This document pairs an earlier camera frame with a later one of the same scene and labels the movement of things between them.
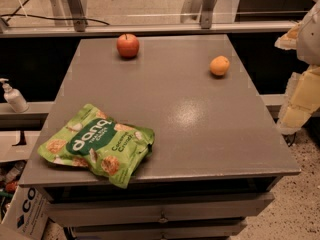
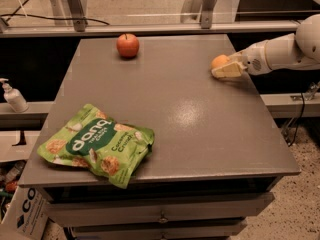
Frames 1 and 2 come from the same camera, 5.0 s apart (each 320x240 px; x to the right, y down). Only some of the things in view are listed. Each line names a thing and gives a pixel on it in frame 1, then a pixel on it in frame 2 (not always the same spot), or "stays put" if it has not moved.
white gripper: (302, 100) to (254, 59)
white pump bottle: (14, 97) stays put
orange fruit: (219, 65) stays put
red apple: (127, 45) stays put
